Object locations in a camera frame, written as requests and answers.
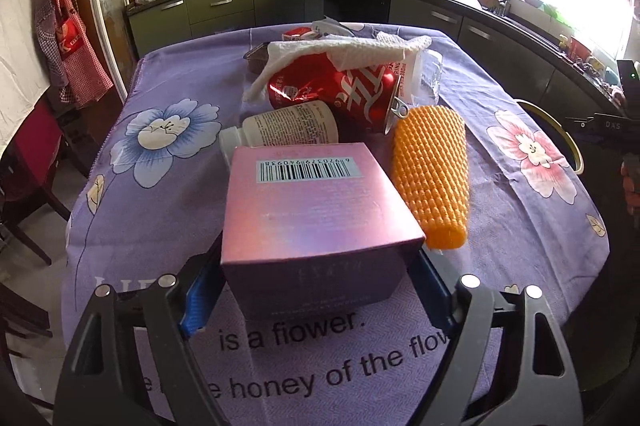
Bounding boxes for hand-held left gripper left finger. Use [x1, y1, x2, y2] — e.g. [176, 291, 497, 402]
[52, 233, 236, 426]

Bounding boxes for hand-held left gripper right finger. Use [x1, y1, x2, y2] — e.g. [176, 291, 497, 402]
[407, 248, 586, 426]

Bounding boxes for yellow rimmed trash bin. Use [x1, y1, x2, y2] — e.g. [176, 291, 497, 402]
[515, 98, 585, 177]

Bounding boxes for pink cardboard box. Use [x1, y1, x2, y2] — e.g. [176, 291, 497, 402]
[220, 142, 427, 321]

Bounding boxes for white supplement bottle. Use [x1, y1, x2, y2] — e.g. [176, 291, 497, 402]
[219, 101, 341, 167]

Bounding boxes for crushed red soda can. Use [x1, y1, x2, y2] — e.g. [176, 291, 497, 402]
[267, 56, 411, 136]

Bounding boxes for person's right hand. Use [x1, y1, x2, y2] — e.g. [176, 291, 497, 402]
[620, 156, 640, 227]

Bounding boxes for purple floral tablecloth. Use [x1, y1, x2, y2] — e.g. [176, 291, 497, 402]
[60, 23, 611, 426]

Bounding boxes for orange textured cup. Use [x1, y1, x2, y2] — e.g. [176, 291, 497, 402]
[391, 104, 471, 251]

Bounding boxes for dark wooden chair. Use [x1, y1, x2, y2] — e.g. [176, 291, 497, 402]
[0, 96, 73, 267]

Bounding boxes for white paper towel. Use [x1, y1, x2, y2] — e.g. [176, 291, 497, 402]
[243, 32, 432, 103]

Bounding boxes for silver foil wrapper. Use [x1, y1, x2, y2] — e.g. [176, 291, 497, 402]
[311, 17, 356, 38]

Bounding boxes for red checked apron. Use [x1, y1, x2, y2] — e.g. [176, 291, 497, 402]
[32, 0, 115, 107]

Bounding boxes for red white cigarette box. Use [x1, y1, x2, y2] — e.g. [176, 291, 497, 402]
[281, 26, 321, 42]

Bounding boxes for green kitchen cabinets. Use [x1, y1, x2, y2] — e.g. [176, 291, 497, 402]
[125, 0, 626, 107]

